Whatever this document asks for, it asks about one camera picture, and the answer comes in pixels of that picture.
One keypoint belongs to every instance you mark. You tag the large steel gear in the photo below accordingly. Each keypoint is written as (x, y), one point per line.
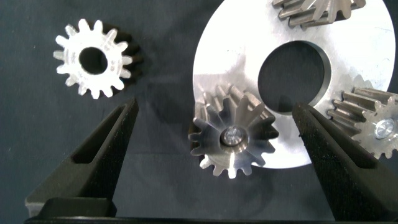
(214, 144)

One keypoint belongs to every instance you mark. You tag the round white plate with pins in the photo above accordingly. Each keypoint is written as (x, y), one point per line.
(236, 46)

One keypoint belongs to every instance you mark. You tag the small steel gear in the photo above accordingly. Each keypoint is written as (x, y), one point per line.
(373, 144)
(314, 12)
(71, 60)

